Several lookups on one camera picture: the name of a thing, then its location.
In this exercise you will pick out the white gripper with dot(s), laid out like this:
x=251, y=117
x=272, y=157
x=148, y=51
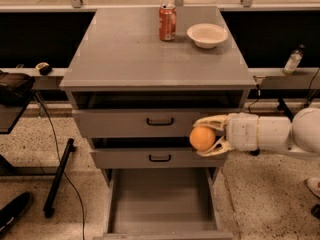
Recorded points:
x=242, y=132

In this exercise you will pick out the orange fruit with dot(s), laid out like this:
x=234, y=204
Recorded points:
x=202, y=138

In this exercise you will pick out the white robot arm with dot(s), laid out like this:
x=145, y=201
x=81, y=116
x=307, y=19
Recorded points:
x=298, y=137

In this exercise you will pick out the grey middle drawer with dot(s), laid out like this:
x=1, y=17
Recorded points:
x=129, y=158

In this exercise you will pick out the grey drawer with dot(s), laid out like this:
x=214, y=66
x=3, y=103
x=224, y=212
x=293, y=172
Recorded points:
x=129, y=158
x=118, y=123
x=162, y=204

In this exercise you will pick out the grey drawer cabinet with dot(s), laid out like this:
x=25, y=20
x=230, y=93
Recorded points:
x=123, y=64

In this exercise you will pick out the grey bottom drawer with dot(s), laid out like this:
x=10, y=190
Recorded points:
x=162, y=204

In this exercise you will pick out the grey top drawer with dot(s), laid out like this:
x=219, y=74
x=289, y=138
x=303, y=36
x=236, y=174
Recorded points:
x=118, y=123

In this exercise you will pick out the black stand leg right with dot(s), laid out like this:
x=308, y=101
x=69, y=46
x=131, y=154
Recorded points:
x=283, y=107

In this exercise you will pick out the clear plastic bottle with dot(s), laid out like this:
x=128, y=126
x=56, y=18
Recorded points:
x=294, y=60

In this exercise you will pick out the white bowl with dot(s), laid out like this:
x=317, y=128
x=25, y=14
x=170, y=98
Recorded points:
x=207, y=36

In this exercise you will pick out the white red sneaker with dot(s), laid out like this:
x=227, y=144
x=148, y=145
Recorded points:
x=314, y=186

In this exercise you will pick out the orange soda can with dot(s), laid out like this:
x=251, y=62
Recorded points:
x=167, y=22

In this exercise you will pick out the yellow black tape measure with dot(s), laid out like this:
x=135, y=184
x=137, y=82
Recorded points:
x=43, y=68

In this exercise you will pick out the black table leg left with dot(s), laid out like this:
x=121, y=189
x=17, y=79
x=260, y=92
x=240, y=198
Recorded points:
x=48, y=207

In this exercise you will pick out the black bag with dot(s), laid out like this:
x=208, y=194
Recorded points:
x=15, y=87

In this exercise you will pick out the black shoe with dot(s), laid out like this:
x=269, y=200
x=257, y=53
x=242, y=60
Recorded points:
x=14, y=210

